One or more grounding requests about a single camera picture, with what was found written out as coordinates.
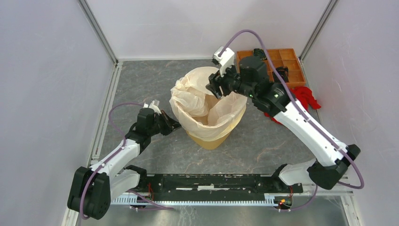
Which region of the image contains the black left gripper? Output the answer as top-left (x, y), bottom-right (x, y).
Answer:
top-left (148, 110), bottom-right (183, 137)

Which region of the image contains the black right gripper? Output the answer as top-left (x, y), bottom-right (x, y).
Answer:
top-left (206, 60), bottom-right (256, 99)

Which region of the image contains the cream translucent plastic trash bag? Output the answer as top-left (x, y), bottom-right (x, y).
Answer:
top-left (169, 66), bottom-right (247, 141)

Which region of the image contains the yellow mesh trash bin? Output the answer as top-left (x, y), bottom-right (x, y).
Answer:
top-left (185, 107), bottom-right (246, 150)

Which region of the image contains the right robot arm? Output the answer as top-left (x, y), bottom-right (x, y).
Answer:
top-left (206, 56), bottom-right (360, 192)

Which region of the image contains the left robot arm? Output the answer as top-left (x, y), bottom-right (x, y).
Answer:
top-left (67, 107), bottom-right (181, 219)

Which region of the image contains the dark rolled item top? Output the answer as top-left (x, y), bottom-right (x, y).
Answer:
top-left (253, 48), bottom-right (267, 60)

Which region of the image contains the dark rolled item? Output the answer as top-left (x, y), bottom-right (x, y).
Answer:
top-left (272, 66), bottom-right (289, 83)
top-left (253, 48), bottom-right (267, 60)

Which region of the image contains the dark rolled item right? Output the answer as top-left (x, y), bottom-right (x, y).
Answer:
top-left (272, 66), bottom-right (289, 83)

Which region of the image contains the wooden compartment tray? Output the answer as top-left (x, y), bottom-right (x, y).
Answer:
top-left (236, 48), bottom-right (306, 88)

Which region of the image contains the red cloth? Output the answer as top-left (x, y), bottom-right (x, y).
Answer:
top-left (264, 86), bottom-right (322, 125)

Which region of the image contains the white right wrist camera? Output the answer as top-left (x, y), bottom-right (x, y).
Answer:
top-left (212, 46), bottom-right (235, 77)

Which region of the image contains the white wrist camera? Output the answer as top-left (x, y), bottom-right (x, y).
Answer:
top-left (143, 99), bottom-right (161, 114)
top-left (212, 46), bottom-right (235, 77)

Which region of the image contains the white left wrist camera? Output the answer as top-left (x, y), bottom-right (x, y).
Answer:
top-left (143, 99), bottom-right (161, 114)

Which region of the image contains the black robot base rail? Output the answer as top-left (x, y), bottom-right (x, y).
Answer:
top-left (126, 165), bottom-right (303, 202)

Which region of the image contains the white toothed cable rail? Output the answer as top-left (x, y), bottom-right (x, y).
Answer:
top-left (111, 193), bottom-right (291, 207)

